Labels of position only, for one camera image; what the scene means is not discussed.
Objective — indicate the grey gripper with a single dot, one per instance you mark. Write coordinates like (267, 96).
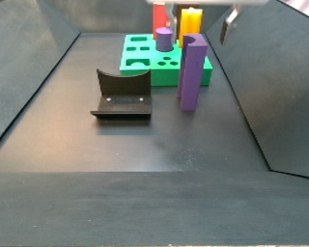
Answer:
(229, 19)

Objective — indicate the purple arch block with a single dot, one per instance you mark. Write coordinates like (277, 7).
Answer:
(194, 53)

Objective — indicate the green shape sorter board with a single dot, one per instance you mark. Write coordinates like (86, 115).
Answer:
(142, 57)

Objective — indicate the yellow star peg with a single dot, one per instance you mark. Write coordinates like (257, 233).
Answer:
(191, 19)

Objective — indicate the brown rectangular peg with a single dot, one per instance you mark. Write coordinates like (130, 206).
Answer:
(185, 6)

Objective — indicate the red cylinder peg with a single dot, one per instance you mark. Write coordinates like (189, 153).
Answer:
(159, 17)

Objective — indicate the purple cylinder peg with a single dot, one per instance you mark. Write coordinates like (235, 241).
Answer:
(165, 39)

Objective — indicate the black curved holder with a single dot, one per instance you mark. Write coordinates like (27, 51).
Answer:
(125, 95)

